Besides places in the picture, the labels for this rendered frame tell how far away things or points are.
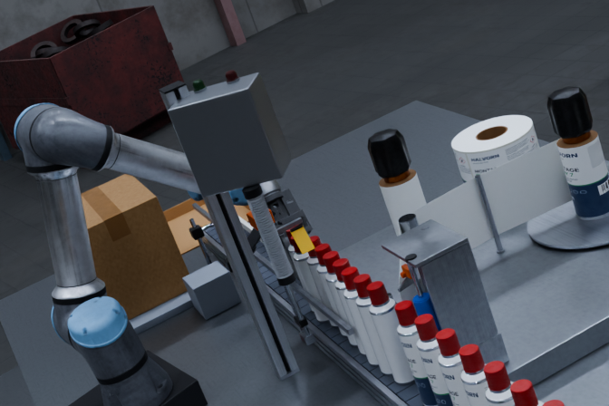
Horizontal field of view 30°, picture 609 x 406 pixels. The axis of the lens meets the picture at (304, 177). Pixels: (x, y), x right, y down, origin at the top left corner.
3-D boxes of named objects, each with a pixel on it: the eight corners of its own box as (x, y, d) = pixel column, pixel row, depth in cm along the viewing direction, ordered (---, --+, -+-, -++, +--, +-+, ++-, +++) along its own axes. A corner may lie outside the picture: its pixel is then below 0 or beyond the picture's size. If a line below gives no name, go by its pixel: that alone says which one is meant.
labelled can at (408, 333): (456, 400, 202) (422, 302, 196) (431, 413, 201) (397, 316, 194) (442, 389, 207) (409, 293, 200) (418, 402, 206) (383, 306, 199)
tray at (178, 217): (259, 217, 330) (255, 205, 329) (178, 256, 323) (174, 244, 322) (227, 194, 357) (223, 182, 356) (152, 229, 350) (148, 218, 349)
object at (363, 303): (411, 367, 217) (379, 275, 211) (389, 380, 216) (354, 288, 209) (400, 357, 222) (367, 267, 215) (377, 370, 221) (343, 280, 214)
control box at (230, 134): (283, 178, 216) (248, 87, 209) (202, 198, 221) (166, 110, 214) (294, 158, 225) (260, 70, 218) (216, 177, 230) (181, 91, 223)
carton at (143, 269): (195, 287, 294) (156, 196, 285) (111, 330, 288) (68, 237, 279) (165, 256, 321) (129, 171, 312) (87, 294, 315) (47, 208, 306)
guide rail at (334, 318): (355, 333, 223) (352, 327, 222) (350, 335, 222) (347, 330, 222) (197, 207, 320) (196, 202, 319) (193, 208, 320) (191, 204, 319)
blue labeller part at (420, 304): (459, 372, 206) (433, 295, 201) (444, 381, 205) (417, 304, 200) (450, 365, 209) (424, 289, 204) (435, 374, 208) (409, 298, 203)
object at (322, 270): (369, 329, 237) (337, 244, 230) (347, 341, 235) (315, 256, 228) (358, 321, 241) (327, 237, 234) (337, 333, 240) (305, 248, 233)
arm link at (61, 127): (56, 104, 219) (269, 168, 244) (40, 100, 229) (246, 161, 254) (39, 162, 219) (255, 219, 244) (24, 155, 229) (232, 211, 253)
